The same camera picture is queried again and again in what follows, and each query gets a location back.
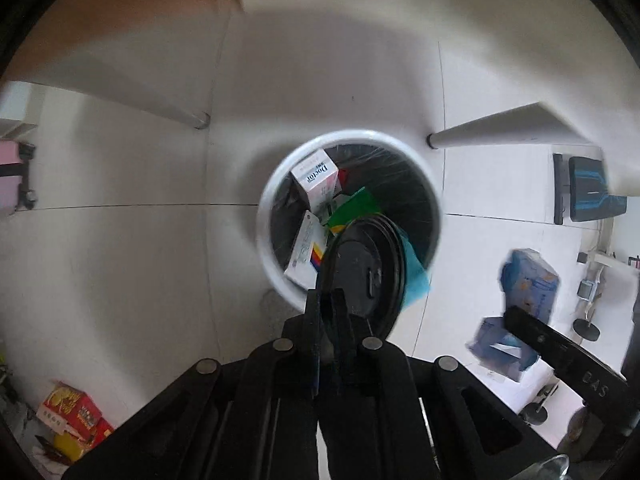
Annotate green packet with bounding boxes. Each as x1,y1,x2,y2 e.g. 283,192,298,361
327,186,381,235

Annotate small black dumbbell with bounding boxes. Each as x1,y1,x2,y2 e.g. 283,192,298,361
572,280,601,342

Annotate chrome dumbbell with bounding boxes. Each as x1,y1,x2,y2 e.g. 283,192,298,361
519,385,558,426

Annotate peach tablecloth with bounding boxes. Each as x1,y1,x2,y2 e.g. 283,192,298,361
0,0,243,126

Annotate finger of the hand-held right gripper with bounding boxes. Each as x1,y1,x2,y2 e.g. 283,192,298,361
502,306,578,363

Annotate black round lid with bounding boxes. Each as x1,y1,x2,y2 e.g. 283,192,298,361
316,212,408,346

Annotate white metal frame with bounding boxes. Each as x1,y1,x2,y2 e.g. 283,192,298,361
577,250,640,271

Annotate printed carton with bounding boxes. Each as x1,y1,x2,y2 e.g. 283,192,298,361
284,210,331,291

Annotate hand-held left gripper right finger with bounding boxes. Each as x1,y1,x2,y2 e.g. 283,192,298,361
320,289,560,480

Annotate white round trash bin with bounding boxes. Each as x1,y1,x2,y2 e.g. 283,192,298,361
256,130,445,313

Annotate yellow packet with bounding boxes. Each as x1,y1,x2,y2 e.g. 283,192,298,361
52,432,91,462

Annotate green and white box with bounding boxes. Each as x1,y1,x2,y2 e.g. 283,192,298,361
320,192,351,226

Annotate white medicine box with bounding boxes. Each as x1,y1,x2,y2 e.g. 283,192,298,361
290,149,343,218

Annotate green teal snack bag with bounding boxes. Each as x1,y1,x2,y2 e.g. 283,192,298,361
397,232,432,311

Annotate pink suitcase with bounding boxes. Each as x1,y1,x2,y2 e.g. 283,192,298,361
0,141,38,217

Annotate blue snack packet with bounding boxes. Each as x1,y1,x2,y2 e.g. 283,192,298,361
467,247,561,386

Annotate red box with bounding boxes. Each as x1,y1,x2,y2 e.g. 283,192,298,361
36,381,115,448

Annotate black and blue bench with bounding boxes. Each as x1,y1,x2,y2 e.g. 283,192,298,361
552,152,628,226

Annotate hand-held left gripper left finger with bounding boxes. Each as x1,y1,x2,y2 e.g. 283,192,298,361
62,289,325,480

